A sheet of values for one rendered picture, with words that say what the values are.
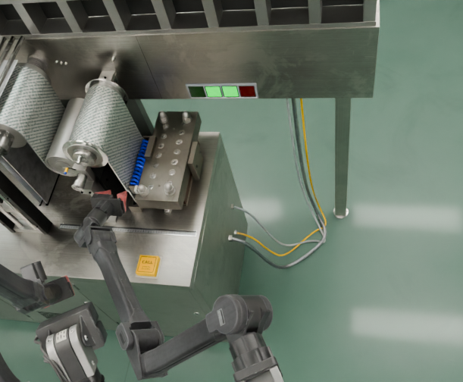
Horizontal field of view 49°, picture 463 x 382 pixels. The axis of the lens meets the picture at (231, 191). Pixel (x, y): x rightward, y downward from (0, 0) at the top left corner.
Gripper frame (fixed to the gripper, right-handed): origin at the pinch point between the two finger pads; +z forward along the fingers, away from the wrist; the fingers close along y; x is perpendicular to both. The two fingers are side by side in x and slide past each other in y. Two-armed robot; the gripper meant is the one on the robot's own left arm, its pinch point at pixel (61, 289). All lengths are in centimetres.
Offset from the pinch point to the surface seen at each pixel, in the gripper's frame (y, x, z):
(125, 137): -36, -40, 11
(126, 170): -31.7, -30.1, 13.5
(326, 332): -83, 67, 82
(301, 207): -101, 8, 116
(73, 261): -0.9, -8.0, 21.5
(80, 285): 3.8, 0.9, 34.4
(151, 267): -27.2, 5.0, 11.3
